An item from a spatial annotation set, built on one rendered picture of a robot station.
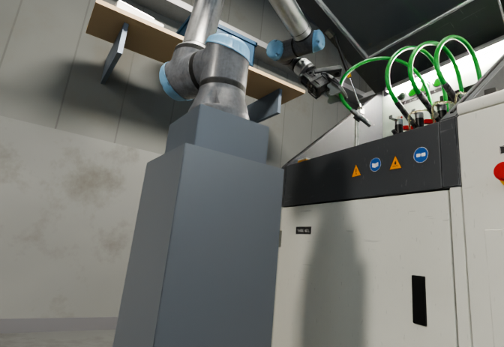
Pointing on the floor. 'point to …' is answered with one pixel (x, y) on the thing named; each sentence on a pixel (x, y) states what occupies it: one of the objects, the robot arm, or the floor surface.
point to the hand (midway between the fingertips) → (346, 97)
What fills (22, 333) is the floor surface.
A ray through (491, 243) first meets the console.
